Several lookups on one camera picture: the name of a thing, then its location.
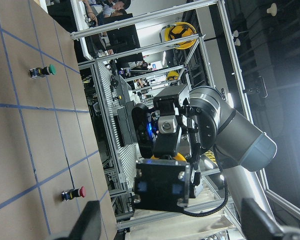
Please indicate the green push button switch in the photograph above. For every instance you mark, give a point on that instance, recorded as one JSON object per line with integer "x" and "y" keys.
{"x": 42, "y": 72}

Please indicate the red push button switch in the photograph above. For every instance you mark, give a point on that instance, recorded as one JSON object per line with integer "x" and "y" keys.
{"x": 73, "y": 193}

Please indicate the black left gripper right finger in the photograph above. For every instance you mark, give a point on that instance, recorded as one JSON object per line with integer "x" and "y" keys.
{"x": 256, "y": 224}

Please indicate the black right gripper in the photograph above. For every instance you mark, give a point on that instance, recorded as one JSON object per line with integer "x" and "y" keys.
{"x": 182, "y": 124}

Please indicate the yellow hard hat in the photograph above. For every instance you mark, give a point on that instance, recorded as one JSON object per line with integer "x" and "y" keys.
{"x": 178, "y": 30}

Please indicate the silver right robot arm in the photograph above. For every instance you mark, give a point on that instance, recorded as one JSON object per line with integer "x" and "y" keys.
{"x": 241, "y": 149}

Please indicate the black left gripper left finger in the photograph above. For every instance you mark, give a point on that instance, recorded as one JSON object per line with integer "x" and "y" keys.
{"x": 87, "y": 227}

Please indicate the yellow push button switch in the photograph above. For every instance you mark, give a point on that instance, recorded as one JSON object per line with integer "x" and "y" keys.
{"x": 162, "y": 185}

